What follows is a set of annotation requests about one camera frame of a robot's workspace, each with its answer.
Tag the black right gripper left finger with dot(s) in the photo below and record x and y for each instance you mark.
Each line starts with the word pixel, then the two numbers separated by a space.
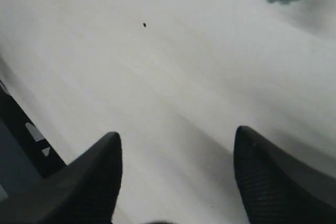
pixel 85 191

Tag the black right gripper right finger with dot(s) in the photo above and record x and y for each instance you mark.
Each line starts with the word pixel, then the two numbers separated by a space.
pixel 275 187

